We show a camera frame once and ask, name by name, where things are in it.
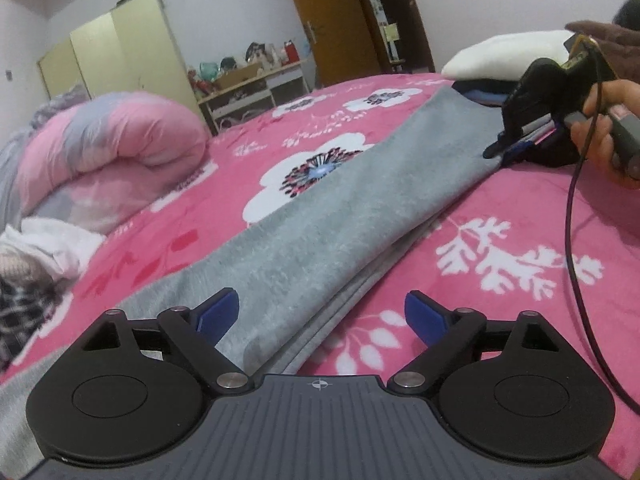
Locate pink floral blanket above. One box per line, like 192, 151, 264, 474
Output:
0, 72, 640, 476

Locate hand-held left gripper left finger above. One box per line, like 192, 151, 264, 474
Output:
82, 287, 251, 395

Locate dark brown door frame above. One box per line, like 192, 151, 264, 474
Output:
345, 0, 436, 75

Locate beige knit garment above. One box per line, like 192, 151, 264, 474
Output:
0, 247, 57, 287

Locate pale yellow wardrobe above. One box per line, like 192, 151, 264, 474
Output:
36, 0, 200, 113

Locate plaid garment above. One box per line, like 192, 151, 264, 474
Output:
0, 275, 77, 373

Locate black cable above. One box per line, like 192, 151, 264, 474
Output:
565, 40, 640, 411

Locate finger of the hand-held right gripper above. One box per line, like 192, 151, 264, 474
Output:
482, 130, 516, 159
500, 141, 534, 166

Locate cardboard box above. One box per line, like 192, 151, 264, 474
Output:
212, 62, 266, 91

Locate white shelf desk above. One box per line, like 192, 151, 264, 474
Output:
187, 57, 309, 135

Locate white garment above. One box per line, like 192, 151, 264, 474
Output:
5, 216, 108, 281

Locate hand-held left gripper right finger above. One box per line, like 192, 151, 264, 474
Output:
389, 290, 566, 395

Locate wooden door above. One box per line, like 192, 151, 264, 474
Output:
277, 0, 382, 95

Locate person's right hand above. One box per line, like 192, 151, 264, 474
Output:
570, 79, 640, 192

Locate pink grey rolled quilt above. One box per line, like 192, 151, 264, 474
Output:
0, 85, 212, 235

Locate folded white sweater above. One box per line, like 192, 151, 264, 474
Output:
442, 30, 581, 82

